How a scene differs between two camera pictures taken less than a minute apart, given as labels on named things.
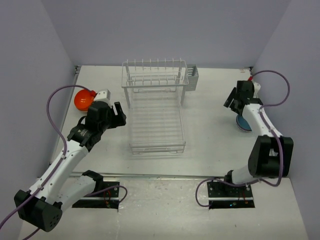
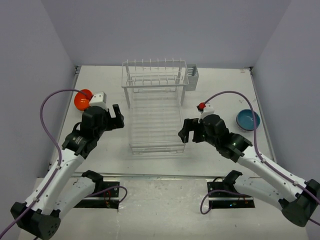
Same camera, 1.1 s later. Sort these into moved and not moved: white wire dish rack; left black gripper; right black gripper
Moved: right black gripper
Not moved: white wire dish rack; left black gripper
